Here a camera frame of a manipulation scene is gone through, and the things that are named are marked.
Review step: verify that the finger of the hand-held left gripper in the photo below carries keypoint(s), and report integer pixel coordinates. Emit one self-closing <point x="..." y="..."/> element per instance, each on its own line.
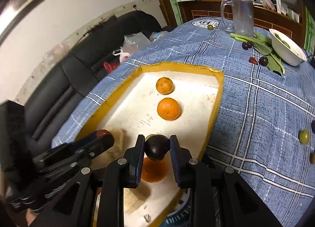
<point x="64" y="148"/>
<point x="98" y="147"/>

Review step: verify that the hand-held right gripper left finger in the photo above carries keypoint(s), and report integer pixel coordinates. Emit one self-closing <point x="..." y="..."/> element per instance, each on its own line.
<point x="136" y="163"/>

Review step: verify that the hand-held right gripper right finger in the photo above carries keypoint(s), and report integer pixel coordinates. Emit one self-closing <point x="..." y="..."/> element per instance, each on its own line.
<point x="177" y="163"/>

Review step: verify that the orange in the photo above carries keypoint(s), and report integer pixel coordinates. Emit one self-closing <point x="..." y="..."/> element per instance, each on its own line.
<point x="168" y="108"/>
<point x="155" y="171"/>
<point x="165" y="85"/>

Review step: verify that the white foam box yellow tape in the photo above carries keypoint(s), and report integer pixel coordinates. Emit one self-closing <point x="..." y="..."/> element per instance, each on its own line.
<point x="196" y="99"/>

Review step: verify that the black sofa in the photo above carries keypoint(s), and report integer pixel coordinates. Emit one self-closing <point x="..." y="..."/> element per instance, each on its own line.
<point x="73" y="69"/>

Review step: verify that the red plastic bag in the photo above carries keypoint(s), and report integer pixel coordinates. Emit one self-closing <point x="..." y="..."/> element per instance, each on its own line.
<point x="110" y="66"/>

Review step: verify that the blue plaid tablecloth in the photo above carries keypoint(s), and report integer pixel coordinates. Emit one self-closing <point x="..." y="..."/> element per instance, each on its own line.
<point x="258" y="108"/>

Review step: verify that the white plastic bag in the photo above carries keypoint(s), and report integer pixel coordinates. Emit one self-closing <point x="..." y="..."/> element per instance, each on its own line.
<point x="134" y="43"/>

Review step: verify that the green grape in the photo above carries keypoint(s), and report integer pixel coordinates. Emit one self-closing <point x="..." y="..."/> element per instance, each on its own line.
<point x="210" y="27"/>
<point x="304" y="136"/>

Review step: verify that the small dark purple fruit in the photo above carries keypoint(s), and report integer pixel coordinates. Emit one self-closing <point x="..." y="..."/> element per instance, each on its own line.
<point x="244" y="46"/>
<point x="250" y="44"/>
<point x="263" y="61"/>

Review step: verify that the small brown fruit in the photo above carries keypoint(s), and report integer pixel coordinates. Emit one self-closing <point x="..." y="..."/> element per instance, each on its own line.
<point x="313" y="158"/>

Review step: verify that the green leafy vegetable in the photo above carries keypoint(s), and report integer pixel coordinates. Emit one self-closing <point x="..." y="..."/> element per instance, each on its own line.
<point x="264" y="47"/>

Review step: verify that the white bowl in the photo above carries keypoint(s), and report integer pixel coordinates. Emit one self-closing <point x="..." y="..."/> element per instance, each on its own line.
<point x="285" y="53"/>

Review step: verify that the wooden counter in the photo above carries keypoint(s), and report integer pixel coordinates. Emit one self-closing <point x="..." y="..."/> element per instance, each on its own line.
<point x="196" y="10"/>

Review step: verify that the clear glass pitcher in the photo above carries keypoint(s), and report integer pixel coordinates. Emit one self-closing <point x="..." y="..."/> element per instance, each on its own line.
<point x="242" y="17"/>

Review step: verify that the green vegetable scraps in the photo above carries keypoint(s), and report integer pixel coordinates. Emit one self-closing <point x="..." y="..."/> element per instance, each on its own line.
<point x="283" y="41"/>

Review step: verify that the framed wall picture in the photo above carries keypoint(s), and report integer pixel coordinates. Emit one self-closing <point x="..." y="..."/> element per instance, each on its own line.
<point x="19" y="0"/>

